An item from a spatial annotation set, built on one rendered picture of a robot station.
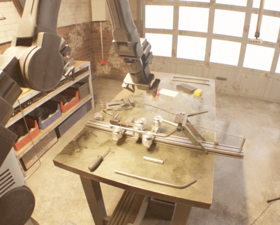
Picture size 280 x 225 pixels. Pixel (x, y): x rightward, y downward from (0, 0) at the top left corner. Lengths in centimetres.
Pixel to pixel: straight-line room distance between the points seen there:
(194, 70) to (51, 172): 312
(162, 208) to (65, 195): 94
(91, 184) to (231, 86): 348
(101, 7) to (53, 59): 387
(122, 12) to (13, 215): 65
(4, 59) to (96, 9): 394
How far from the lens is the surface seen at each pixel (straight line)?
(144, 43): 71
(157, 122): 109
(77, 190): 202
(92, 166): 91
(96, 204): 136
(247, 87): 418
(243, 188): 219
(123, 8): 57
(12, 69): 34
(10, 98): 33
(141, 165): 93
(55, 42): 35
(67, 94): 300
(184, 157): 100
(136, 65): 66
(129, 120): 117
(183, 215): 112
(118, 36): 60
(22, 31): 37
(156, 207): 166
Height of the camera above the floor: 154
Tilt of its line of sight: 30 degrees down
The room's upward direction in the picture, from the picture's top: straight up
